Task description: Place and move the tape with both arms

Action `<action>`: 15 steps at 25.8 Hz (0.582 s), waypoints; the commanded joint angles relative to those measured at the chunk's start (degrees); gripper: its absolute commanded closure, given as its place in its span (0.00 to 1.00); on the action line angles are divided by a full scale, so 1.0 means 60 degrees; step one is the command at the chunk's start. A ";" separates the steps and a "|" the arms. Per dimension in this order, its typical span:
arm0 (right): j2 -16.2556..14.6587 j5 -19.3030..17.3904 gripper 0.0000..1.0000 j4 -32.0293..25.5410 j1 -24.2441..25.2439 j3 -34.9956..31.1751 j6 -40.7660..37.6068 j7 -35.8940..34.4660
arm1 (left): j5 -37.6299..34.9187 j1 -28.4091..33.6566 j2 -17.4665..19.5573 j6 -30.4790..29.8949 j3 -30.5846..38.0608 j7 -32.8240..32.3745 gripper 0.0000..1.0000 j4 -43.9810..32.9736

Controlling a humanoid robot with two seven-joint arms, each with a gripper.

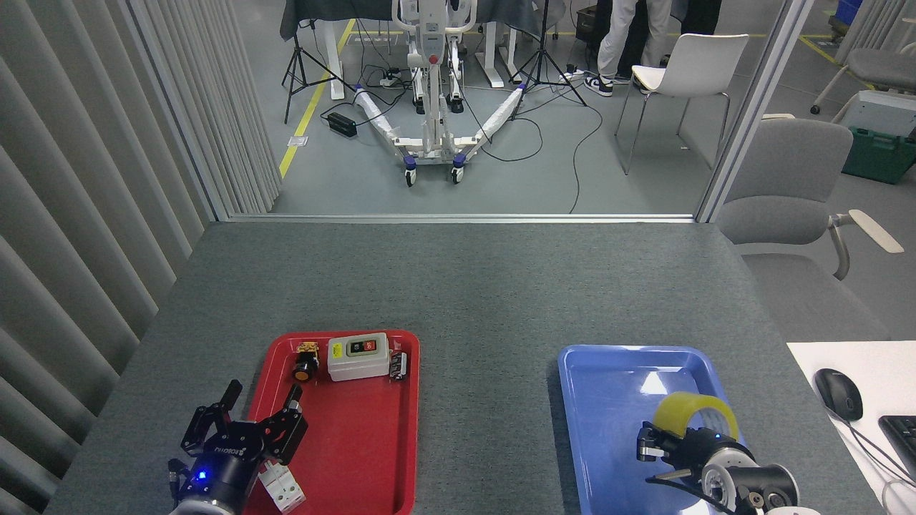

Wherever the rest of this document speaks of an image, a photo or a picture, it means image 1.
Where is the grey chair on castors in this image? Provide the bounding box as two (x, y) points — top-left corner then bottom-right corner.
(810, 47), (916, 115)

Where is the yellow tape roll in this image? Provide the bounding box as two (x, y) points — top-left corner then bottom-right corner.
(653, 392), (740, 441)

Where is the silver post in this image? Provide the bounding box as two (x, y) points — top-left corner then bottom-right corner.
(696, 0), (817, 224)

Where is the grey office chair with armrest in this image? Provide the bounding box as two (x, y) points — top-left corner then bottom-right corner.
(716, 118), (906, 343)

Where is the red plastic tray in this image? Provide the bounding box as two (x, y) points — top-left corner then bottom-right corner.
(243, 330), (421, 515)

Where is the mouse cable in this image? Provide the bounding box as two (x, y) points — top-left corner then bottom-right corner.
(823, 404), (916, 496)

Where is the table with dark cloth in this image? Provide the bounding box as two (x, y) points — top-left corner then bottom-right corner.
(279, 0), (541, 99)

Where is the black tripod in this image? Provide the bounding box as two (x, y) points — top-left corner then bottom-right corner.
(510, 0), (588, 121)
(281, 0), (356, 124)

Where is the white stand on wheels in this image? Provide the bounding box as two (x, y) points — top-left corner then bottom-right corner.
(353, 0), (527, 188)

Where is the white desk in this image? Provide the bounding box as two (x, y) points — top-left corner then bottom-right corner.
(787, 340), (916, 515)

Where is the white flat box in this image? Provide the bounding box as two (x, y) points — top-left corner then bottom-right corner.
(850, 90), (916, 138)

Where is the white breaker block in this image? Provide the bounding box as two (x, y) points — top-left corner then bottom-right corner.
(259, 461), (306, 514)

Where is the green plastic bin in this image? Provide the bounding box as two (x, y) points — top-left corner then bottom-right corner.
(842, 127), (916, 185)

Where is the black keyboard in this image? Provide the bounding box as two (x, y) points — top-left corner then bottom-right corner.
(878, 415), (916, 481)

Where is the black floor cable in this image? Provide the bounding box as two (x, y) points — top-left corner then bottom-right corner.
(569, 93), (605, 214)

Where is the black computer mouse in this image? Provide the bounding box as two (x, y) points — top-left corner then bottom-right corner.
(814, 368), (864, 422)

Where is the grey two-button switch box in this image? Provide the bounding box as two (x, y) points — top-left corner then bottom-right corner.
(327, 333), (391, 382)

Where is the person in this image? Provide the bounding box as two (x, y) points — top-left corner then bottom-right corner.
(617, 0), (722, 76)
(583, 0), (675, 97)

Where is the white plastic chair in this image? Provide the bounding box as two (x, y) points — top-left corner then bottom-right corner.
(614, 34), (750, 176)

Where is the blue plastic tray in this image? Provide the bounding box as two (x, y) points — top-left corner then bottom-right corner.
(557, 345), (775, 515)

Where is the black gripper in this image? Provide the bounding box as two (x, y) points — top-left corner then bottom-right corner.
(170, 380), (310, 512)
(636, 421), (741, 476)

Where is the black yellow push button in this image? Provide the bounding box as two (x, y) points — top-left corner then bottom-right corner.
(291, 342), (320, 383)

